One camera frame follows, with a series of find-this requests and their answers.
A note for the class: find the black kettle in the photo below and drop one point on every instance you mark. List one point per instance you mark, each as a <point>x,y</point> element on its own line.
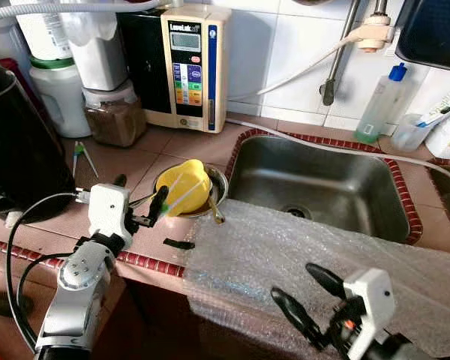
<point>22,150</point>

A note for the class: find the white green toothpaste tube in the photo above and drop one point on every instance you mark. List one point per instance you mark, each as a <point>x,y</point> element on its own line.
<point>448,101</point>

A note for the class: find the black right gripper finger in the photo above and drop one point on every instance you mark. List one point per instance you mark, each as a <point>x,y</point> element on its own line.
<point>326,279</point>
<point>296,315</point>

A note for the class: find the blue toothbrush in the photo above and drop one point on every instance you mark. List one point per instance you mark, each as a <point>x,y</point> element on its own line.
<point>435,118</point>

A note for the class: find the large stainless steel sink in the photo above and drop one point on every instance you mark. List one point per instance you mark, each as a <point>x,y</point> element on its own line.
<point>322,180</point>

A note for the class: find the beige water ionizer machine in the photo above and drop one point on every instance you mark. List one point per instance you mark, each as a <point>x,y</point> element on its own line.
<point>195,67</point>

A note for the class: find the white jug green lid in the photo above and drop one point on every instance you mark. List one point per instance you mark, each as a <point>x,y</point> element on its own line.
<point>56,101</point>

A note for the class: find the white plastic covered container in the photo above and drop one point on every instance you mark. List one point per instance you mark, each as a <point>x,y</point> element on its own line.
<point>97,60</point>

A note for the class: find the metal wall tap pipe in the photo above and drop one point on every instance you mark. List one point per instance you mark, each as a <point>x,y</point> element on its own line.
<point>337,67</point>

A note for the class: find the small white plastic piece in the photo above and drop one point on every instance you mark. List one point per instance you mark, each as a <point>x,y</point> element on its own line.
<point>13,220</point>

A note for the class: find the green hinged chopsticks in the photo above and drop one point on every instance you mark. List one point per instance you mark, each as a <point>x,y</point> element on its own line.
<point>77,150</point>

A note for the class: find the clear plastic cup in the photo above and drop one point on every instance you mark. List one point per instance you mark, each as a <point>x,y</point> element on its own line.
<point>409,136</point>

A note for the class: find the clear bubble wrap sheet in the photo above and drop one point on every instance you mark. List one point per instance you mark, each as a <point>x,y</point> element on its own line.
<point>285,255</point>

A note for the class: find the white green plastic chopsticks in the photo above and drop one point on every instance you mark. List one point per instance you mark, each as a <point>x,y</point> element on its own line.
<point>191,186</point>

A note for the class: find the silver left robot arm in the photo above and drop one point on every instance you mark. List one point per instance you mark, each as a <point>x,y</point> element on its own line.
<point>79,281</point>

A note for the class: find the metal spoon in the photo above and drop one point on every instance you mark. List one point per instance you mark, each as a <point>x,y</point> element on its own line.
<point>216,212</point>

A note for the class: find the beige tap diverter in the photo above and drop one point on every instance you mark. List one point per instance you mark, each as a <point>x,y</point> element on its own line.
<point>375,34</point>

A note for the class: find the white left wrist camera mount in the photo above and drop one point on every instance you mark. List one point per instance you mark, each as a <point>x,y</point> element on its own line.
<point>109,210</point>

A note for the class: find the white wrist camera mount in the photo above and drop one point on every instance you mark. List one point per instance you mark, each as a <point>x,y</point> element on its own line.
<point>109,210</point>
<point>371,300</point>

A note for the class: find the stainless steel bowl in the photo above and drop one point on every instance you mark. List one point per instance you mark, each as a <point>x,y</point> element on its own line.
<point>219,187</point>

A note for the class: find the white labelled bottle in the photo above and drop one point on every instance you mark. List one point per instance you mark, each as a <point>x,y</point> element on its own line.
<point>45,30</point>

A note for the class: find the red container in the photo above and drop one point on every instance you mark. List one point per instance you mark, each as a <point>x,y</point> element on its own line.
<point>13,79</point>

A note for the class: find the jar with brown contents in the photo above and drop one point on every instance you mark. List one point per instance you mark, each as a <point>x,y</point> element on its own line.
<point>116,124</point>

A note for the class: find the small black clip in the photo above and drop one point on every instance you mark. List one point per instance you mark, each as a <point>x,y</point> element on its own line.
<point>180,244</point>

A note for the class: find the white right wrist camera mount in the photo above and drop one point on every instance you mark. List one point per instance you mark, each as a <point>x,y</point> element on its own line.
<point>371,300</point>

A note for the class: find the clear bottle blue cap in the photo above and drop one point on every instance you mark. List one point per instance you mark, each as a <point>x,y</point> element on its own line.
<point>379,109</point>

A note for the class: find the yellow plastic bowl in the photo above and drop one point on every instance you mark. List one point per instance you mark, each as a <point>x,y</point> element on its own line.
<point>184,191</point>

